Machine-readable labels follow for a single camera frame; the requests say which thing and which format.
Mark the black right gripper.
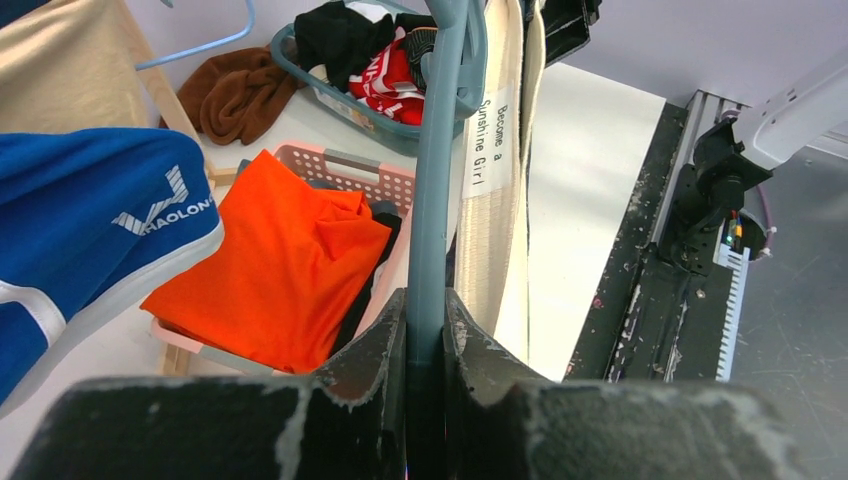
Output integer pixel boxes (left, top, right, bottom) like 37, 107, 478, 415
523, 0, 603, 66

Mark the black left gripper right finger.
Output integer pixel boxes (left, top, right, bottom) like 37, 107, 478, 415
443, 290, 807, 479

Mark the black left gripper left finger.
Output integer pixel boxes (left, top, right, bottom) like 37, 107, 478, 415
12, 289, 406, 479

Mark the cream navy labelled underwear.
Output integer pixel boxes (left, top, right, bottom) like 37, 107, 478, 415
454, 1, 546, 362

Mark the grey-blue plastic hanger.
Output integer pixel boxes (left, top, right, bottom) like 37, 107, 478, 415
405, 1, 487, 479

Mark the light blue wire hanger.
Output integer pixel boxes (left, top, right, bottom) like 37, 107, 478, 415
135, 0, 256, 72

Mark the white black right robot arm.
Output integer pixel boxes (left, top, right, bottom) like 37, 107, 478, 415
537, 1, 847, 273

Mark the blue white-lettered underwear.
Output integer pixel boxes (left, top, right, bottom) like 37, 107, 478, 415
0, 127, 227, 419

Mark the beige navy-trimmed underwear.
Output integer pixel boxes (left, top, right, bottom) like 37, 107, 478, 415
1, 1, 149, 133

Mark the orange folded garment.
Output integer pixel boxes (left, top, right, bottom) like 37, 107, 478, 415
160, 151, 390, 374

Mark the wooden clothes rack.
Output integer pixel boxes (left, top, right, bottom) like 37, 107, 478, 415
132, 59, 240, 379

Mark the red white garment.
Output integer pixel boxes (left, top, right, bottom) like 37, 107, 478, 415
348, 36, 425, 126

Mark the white garment in basket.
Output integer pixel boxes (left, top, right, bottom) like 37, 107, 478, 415
345, 1, 394, 24

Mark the teal oval laundry basket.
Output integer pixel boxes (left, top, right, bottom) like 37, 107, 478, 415
271, 1, 437, 156

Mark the dark garment under orange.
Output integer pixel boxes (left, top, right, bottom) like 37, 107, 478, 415
329, 200, 402, 357

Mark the black garment in basket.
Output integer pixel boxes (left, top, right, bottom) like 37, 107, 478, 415
294, 1, 436, 93

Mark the pink perforated plastic basket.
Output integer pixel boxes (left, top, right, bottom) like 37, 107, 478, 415
166, 143, 414, 375

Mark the brown cloth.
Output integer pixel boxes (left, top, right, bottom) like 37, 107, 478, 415
177, 47, 300, 145

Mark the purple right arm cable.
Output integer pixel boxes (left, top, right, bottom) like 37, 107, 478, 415
755, 185, 778, 256

